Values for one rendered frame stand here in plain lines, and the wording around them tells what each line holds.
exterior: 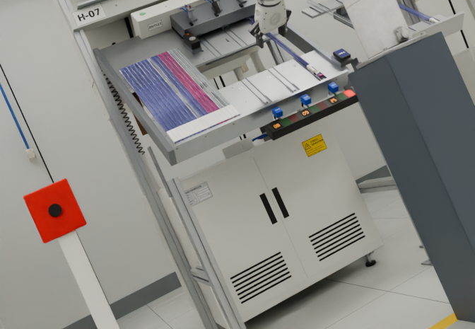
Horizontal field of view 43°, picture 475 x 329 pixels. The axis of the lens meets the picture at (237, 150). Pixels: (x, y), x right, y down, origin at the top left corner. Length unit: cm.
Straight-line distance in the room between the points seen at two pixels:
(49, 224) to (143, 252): 192
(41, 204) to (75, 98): 198
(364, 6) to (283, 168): 93
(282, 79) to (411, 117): 74
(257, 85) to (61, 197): 74
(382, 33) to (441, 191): 40
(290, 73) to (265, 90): 13
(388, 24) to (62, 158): 264
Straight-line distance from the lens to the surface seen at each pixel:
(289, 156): 230
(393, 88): 147
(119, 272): 380
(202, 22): 235
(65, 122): 383
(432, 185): 151
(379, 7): 153
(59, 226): 194
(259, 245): 224
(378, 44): 153
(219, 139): 192
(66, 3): 249
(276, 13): 196
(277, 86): 206
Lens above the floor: 65
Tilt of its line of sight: level
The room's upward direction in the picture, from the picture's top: 24 degrees counter-clockwise
